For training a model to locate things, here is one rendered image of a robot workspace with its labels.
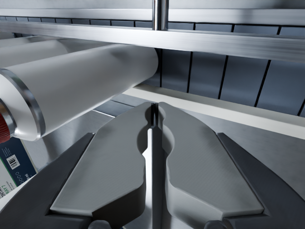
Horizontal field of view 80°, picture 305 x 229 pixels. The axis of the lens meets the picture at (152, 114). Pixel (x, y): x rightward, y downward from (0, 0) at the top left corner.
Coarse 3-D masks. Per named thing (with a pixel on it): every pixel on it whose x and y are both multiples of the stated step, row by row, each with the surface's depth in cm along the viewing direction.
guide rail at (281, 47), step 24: (0, 24) 23; (24, 24) 20; (48, 24) 18; (72, 24) 18; (168, 48) 13; (192, 48) 12; (216, 48) 12; (240, 48) 11; (264, 48) 10; (288, 48) 10
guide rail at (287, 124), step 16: (144, 96) 22; (160, 96) 21; (176, 96) 20; (192, 96) 20; (208, 112) 19; (224, 112) 18; (240, 112) 17; (256, 112) 17; (272, 112) 17; (272, 128) 16; (288, 128) 16; (304, 128) 15
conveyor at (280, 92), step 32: (256, 32) 17; (288, 32) 16; (160, 64) 23; (192, 64) 21; (224, 64) 19; (256, 64) 18; (288, 64) 17; (224, 96) 21; (256, 96) 19; (288, 96) 18
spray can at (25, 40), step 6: (30, 36) 23; (36, 36) 23; (42, 36) 24; (48, 36) 24; (0, 42) 20; (6, 42) 20; (12, 42) 21; (18, 42) 21; (24, 42) 21; (30, 42) 22
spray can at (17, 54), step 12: (0, 48) 16; (12, 48) 16; (24, 48) 16; (36, 48) 17; (48, 48) 18; (60, 48) 19; (72, 48) 20; (84, 48) 21; (0, 60) 15; (12, 60) 15; (24, 60) 16
